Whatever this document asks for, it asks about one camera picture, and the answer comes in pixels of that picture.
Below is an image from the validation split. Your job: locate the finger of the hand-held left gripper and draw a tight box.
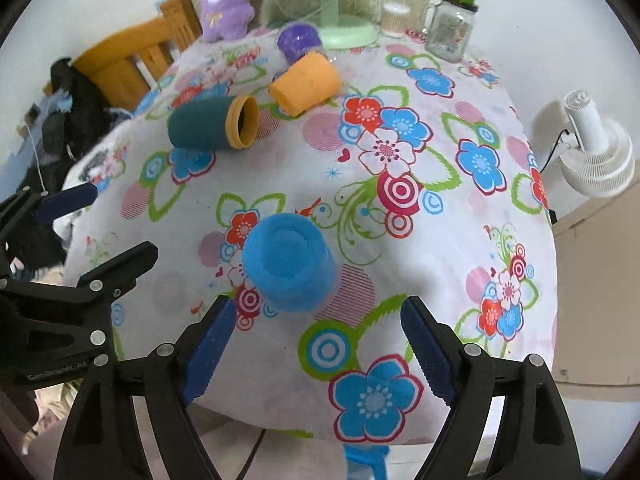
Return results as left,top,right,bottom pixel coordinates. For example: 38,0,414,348
75,241,160,312
0,182,99,261

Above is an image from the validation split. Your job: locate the cotton swab container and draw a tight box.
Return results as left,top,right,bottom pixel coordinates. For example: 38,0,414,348
380,1,411,38

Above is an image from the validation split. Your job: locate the dark green cup orange rim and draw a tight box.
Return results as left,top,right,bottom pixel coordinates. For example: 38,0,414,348
166,94,261,152

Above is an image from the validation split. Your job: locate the blue plastic stool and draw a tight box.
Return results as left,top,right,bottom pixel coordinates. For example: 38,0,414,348
342,442,391,480

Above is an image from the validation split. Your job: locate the white clip fan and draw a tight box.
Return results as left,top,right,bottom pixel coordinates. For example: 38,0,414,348
530,90,636,199

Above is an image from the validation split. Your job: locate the glass jar green lid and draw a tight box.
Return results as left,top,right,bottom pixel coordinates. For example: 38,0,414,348
422,0,481,63

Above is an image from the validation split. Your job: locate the blue cup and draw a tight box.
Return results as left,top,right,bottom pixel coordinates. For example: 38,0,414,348
242,212,337,313

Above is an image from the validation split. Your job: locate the black fan cable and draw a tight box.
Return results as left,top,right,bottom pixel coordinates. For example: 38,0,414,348
537,129,583,171

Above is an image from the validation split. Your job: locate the black bag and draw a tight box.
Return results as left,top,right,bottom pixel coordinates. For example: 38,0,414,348
42,57,132,196

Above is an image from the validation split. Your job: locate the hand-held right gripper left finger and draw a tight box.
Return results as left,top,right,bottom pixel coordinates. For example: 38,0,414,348
52,296,238,480

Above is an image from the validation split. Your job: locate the purple plush toy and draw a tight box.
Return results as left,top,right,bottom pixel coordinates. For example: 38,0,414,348
199,0,256,43

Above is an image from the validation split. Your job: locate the purple cup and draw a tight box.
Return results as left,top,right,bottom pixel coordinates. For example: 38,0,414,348
277,24,322,66

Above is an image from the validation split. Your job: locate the beige cabinet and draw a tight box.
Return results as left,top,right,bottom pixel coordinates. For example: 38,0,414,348
547,194,640,402

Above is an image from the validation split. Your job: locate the floral tablecloth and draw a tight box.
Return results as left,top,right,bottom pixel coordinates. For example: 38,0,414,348
62,24,559,448

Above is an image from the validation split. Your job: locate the light green desk fan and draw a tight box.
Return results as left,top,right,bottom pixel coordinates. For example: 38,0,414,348
234,0,381,51

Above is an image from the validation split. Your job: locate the wooden chair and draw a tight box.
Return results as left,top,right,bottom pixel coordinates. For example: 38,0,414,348
42,0,204,113

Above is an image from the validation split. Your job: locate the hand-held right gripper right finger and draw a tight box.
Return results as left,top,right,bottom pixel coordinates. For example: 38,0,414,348
400,296,584,480

